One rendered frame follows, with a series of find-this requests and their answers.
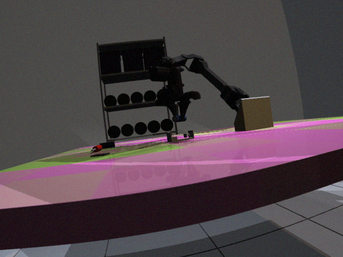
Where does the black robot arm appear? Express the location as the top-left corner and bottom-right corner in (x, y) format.
(148, 54), (249, 112)

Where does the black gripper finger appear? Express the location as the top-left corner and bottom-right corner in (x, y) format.
(164, 104), (178, 116)
(177, 101), (191, 120)

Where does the blue and green battery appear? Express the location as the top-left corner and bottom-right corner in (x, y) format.
(172, 115), (187, 122)

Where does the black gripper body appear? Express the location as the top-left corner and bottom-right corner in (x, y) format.
(155, 80), (200, 106)

